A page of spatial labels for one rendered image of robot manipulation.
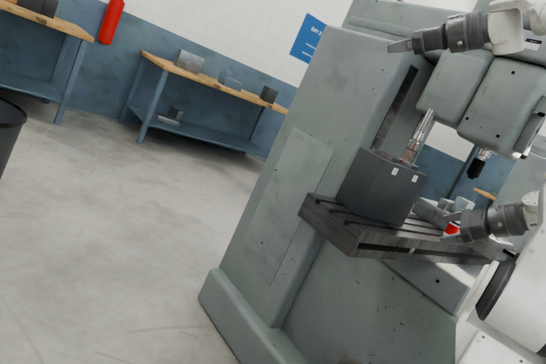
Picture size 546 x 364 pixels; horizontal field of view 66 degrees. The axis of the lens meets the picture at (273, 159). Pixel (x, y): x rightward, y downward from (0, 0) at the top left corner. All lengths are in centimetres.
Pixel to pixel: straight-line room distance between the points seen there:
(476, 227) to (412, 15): 103
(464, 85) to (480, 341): 99
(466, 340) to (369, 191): 47
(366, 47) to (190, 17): 375
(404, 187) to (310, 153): 65
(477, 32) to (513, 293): 57
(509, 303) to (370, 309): 85
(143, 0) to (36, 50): 123
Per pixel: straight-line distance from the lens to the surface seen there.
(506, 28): 112
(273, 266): 201
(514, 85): 169
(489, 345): 105
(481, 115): 170
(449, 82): 177
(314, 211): 126
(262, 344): 198
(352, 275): 181
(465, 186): 885
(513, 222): 130
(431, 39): 112
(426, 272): 163
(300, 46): 637
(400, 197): 139
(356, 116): 181
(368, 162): 131
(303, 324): 199
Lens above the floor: 124
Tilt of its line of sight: 11 degrees down
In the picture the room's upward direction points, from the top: 24 degrees clockwise
